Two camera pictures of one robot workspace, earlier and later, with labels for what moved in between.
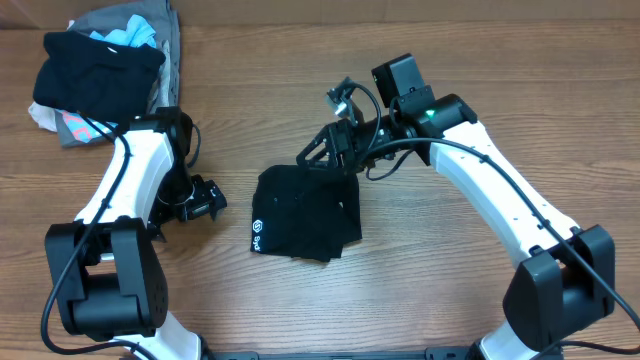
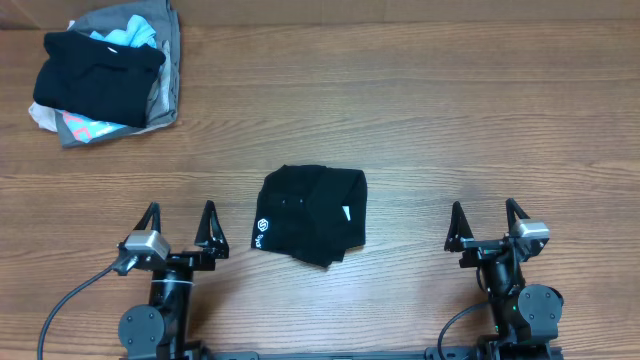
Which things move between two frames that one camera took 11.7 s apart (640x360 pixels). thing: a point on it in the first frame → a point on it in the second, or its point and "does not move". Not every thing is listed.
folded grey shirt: (162, 18) does not move
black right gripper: (339, 141) → (459, 238)
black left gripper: (210, 196) → (202, 259)
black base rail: (443, 354) does not move
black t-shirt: (305, 213) does not move
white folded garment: (44, 116) does not move
